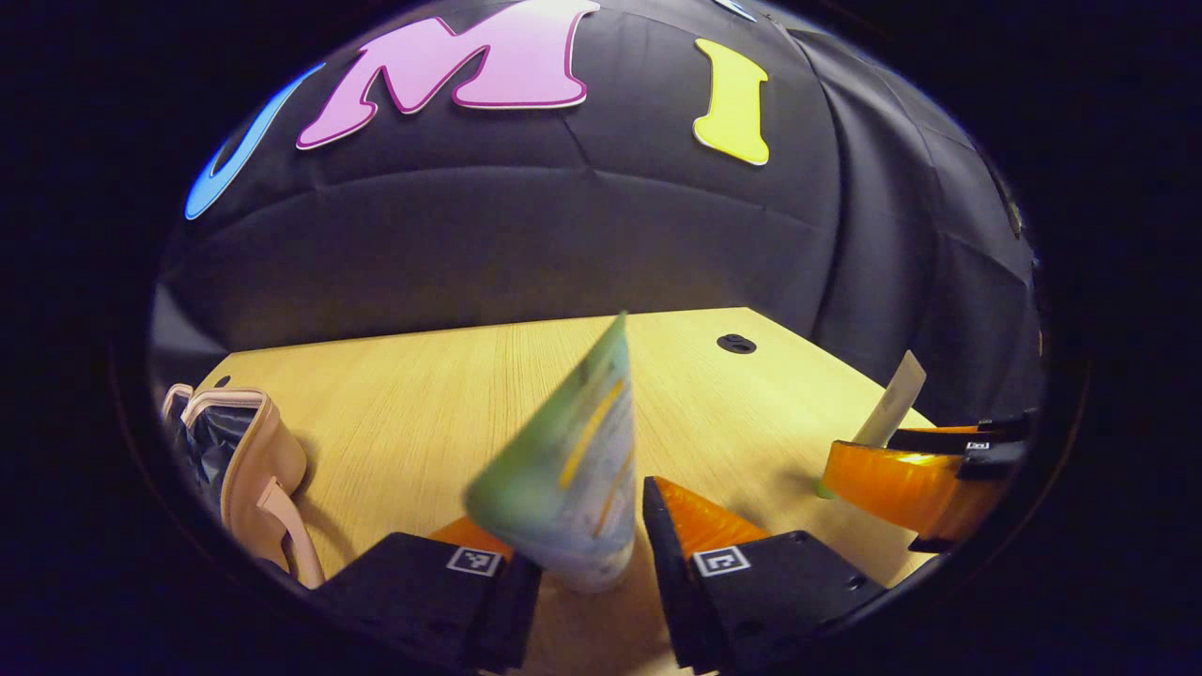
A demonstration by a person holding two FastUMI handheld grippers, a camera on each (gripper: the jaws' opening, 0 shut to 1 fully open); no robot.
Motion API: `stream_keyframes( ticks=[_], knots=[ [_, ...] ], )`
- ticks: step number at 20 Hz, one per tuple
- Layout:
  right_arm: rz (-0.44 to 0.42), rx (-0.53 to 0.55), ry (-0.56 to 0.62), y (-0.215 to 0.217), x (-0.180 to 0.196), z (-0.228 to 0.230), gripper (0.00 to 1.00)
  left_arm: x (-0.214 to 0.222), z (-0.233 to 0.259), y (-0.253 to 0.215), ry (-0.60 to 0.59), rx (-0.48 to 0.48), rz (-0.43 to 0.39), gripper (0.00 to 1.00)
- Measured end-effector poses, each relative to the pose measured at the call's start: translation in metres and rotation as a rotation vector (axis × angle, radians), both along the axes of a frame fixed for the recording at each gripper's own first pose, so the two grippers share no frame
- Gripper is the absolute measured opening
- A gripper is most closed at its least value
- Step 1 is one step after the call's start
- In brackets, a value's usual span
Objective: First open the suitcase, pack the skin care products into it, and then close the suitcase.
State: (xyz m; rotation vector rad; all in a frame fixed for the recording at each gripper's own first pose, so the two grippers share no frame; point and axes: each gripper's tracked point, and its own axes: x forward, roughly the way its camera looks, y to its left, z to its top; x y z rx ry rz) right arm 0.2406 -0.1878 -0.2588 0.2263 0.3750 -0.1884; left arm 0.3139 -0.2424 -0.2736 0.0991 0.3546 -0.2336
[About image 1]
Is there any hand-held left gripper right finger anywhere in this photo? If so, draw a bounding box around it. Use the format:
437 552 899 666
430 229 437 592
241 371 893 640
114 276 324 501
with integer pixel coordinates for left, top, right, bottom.
642 476 886 675

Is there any black backdrop cloth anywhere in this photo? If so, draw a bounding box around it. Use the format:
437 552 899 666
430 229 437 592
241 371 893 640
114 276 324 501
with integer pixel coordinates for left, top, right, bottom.
150 0 1048 442

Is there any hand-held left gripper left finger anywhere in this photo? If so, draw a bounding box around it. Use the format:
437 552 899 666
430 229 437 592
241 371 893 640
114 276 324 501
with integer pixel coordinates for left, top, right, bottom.
310 515 544 673

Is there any green and white tube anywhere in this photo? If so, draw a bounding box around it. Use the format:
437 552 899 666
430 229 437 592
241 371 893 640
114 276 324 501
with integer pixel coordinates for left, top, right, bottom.
463 312 638 594

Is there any pink suitcase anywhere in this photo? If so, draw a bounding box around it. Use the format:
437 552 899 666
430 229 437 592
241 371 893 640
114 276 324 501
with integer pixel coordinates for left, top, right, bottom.
162 383 328 591

